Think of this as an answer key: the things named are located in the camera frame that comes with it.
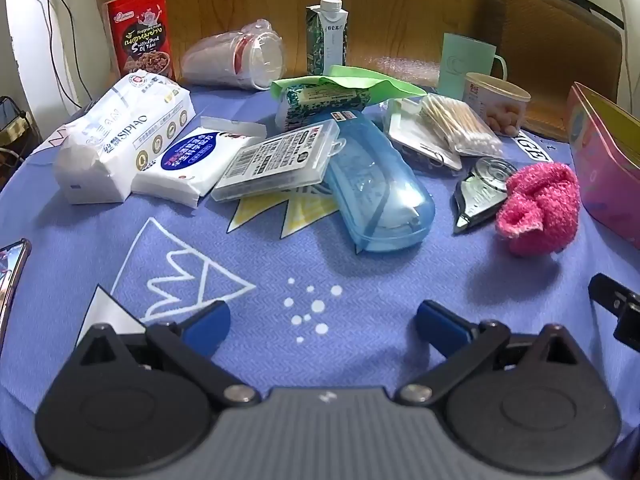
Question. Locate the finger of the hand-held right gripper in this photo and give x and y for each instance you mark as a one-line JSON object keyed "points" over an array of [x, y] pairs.
{"points": [[612, 295]]}

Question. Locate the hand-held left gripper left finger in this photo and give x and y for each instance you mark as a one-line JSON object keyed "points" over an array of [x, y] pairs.
{"points": [[207, 322]]}

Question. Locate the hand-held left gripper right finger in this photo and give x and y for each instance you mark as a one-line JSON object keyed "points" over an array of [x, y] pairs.
{"points": [[440, 322]]}

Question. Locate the pink tin box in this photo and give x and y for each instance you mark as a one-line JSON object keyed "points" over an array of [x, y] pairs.
{"points": [[605, 180]]}

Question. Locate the light green cloth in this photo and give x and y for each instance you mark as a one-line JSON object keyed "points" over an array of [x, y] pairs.
{"points": [[370, 82]]}

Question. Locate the blue printed tablecloth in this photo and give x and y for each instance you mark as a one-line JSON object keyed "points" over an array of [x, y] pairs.
{"points": [[350, 270]]}

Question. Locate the pink fluffy sock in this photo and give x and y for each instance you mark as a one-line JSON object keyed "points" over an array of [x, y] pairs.
{"points": [[540, 205]]}

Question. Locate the clear correction tape dispenser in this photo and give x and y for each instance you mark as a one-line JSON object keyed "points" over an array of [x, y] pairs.
{"points": [[480, 185]]}

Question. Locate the translucent blue glasses case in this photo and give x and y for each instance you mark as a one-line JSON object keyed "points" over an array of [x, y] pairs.
{"points": [[380, 190]]}

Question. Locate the small white blue tissue pack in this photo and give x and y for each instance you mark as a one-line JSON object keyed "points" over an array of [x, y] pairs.
{"points": [[185, 165]]}

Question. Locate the clear box with barcode label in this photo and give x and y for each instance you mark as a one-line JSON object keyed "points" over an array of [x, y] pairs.
{"points": [[275, 160]]}

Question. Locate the pack of cotton swabs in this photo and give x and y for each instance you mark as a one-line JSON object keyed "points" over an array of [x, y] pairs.
{"points": [[460, 125]]}

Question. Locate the smartphone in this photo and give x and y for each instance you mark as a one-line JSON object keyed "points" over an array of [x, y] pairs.
{"points": [[10, 280]]}

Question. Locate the large white tissue pack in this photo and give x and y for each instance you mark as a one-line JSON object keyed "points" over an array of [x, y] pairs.
{"points": [[110, 145]]}

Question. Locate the white round snack can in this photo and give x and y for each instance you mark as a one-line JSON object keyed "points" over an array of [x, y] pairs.
{"points": [[495, 110]]}

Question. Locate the green patterned tissue packet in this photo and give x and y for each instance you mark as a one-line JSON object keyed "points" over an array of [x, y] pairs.
{"points": [[320, 102]]}

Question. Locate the brown wooden chair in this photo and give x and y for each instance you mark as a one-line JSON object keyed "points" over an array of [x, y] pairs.
{"points": [[550, 45]]}

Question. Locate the light green mug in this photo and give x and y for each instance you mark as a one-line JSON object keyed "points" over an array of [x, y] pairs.
{"points": [[460, 65]]}

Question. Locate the wrapped stack of plastic cups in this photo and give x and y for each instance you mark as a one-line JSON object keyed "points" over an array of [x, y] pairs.
{"points": [[220, 60]]}

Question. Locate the red snack packet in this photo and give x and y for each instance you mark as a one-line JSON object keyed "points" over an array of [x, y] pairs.
{"points": [[142, 35]]}

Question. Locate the green patterned drink carton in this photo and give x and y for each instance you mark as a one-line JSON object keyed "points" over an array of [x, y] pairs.
{"points": [[325, 35]]}

